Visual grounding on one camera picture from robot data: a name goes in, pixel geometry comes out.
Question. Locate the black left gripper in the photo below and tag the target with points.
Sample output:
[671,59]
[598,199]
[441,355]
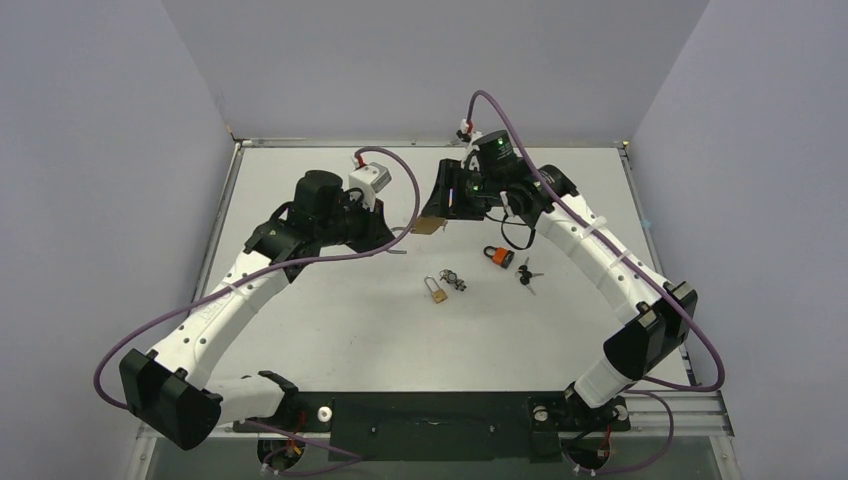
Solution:
[376,232]

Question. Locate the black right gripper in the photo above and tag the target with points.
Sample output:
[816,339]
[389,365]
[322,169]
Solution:
[448,192]

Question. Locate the large brass padlock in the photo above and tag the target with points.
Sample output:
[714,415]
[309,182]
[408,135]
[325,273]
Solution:
[421,226]

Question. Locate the orange round padlock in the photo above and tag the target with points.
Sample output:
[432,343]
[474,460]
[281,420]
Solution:
[499,256]

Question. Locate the small black keys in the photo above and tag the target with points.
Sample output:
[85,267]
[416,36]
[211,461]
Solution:
[451,278]

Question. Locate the small brass padlock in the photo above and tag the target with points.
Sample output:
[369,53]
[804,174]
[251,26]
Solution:
[437,293]

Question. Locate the black headed key bunch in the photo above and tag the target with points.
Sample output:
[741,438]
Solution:
[525,275]

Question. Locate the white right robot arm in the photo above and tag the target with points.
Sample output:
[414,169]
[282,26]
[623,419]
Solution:
[654,313]

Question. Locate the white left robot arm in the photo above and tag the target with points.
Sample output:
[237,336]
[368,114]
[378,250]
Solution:
[169,387]

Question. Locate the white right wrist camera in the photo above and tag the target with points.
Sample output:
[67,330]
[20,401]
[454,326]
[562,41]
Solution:
[468,135]

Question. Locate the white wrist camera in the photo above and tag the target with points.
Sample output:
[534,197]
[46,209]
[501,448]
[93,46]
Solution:
[368,179]
[468,135]

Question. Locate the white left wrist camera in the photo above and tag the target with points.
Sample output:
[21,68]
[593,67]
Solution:
[368,179]

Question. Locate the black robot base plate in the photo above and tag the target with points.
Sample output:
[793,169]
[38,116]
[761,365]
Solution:
[447,426]

